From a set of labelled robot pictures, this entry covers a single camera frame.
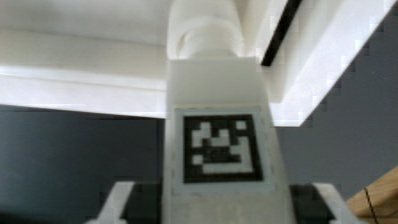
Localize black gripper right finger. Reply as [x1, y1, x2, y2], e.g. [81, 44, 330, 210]
[289, 183, 367, 224]

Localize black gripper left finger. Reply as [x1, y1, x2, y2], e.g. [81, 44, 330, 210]
[85, 181, 160, 224]

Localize white square tabletop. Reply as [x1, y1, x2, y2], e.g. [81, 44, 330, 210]
[0, 0, 398, 127]

